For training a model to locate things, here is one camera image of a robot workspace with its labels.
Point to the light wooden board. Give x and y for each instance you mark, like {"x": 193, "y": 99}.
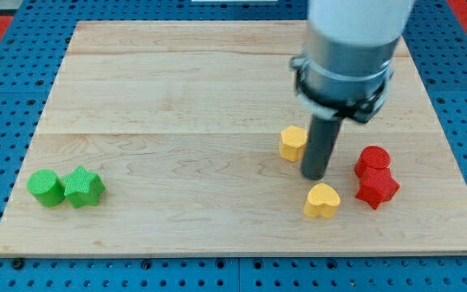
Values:
{"x": 181, "y": 120}

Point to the yellow heart block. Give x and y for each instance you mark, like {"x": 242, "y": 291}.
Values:
{"x": 322, "y": 201}

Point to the red star block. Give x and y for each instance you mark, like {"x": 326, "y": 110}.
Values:
{"x": 377, "y": 186}

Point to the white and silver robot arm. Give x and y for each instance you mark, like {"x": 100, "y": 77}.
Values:
{"x": 344, "y": 69}

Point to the green star block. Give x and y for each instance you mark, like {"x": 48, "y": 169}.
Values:
{"x": 82, "y": 187}

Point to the green cylinder block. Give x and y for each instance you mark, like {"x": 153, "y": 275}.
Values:
{"x": 46, "y": 187}

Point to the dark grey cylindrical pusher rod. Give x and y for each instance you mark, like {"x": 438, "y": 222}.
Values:
{"x": 321, "y": 139}

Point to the yellow hexagon block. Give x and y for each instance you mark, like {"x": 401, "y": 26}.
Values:
{"x": 292, "y": 143}

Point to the red cylinder block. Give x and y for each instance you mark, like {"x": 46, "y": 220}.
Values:
{"x": 373, "y": 157}

